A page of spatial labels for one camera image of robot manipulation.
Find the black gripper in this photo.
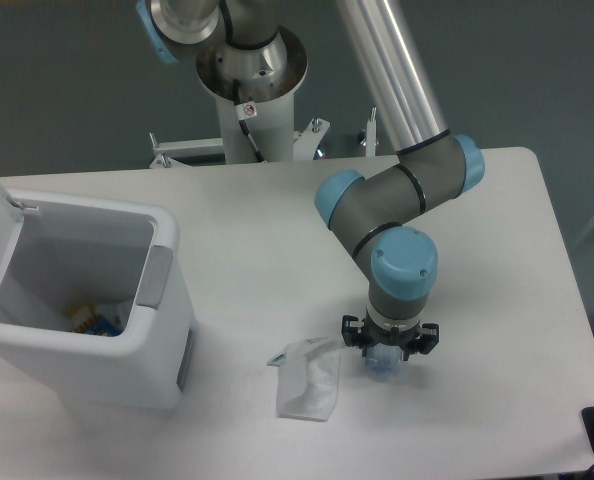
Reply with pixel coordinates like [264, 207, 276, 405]
[341, 315, 440, 361]

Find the clear plastic water bottle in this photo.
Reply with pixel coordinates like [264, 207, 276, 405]
[364, 344, 405, 385]

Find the white plastic wrapper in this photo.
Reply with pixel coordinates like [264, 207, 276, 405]
[267, 337, 343, 422]

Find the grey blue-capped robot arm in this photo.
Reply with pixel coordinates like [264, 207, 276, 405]
[136, 1, 485, 364]

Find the colourful trash inside can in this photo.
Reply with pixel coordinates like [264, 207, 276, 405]
[66, 304, 125, 337]

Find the white trash can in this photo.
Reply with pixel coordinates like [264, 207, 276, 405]
[0, 189, 197, 409]

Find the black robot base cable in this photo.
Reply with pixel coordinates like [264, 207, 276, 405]
[231, 78, 268, 164]

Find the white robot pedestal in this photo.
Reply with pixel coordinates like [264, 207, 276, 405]
[196, 26, 308, 163]

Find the white metal base frame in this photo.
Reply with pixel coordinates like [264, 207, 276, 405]
[148, 107, 382, 170]

